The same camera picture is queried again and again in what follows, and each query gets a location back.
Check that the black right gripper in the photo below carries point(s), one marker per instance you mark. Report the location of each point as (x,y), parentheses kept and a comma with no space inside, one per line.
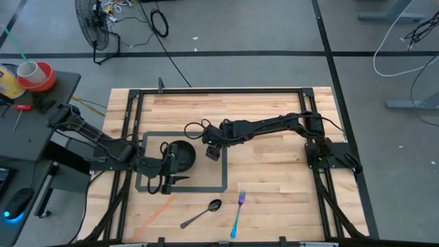
(214,135)

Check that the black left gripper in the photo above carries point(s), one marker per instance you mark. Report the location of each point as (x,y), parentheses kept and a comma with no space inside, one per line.
(172,159)

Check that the black round bowl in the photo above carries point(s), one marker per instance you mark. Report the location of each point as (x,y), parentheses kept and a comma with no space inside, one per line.
(187,156)

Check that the orange translucent stick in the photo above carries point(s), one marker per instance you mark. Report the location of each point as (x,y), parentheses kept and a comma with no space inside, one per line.
(154,216)

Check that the black spoon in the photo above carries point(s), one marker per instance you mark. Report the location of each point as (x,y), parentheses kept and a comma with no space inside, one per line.
(215,205)

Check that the iridescent blue purple fork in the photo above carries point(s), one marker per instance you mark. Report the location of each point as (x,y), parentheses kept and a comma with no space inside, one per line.
(239,209)

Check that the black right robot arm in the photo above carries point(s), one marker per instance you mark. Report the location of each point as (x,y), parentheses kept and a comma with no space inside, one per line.
(274,123)

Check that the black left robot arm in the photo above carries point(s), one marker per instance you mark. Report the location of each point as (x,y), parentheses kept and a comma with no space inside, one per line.
(113,147)

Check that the clear placemat with grey border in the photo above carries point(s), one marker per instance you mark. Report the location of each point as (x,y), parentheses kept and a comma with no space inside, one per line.
(205,175)

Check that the dark grey low desk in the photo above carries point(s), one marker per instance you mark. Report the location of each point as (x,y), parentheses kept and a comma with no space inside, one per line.
(34,178)

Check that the dark grey side desk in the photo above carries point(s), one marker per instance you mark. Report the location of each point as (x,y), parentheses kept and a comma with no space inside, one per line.
(31,137)

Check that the small black stand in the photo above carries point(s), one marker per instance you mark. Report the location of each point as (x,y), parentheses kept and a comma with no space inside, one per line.
(43,101)

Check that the black computer mouse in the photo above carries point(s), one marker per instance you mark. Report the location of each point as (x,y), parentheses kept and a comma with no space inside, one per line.
(19,202)

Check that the red bowl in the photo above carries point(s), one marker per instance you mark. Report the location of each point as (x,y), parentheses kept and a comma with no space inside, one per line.
(48,82)

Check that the black keyboard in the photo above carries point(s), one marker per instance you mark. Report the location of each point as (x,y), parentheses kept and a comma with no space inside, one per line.
(5,180)

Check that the black floor fan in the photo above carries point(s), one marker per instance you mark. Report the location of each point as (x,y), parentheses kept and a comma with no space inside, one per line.
(92,24)

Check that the white paper cup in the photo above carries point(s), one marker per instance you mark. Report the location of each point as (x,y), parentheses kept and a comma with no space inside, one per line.
(31,72)

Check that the yellow container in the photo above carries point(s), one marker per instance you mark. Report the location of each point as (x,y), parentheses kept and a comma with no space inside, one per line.
(8,85)

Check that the grey desk leg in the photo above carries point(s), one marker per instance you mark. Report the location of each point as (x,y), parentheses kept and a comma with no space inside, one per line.
(411,103)
(391,15)

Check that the green straw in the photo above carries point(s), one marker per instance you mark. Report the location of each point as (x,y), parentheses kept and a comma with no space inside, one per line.
(15,43)

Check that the black aluminium table frame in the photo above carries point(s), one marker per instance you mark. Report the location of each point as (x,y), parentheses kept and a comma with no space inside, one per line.
(223,91)

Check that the black frame clamp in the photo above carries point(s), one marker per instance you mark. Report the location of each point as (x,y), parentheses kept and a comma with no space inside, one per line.
(282,240)
(160,241)

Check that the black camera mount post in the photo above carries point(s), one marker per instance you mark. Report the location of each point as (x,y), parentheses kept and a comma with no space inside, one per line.
(160,84)

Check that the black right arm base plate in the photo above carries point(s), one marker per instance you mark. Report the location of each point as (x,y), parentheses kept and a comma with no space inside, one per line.
(339,151)

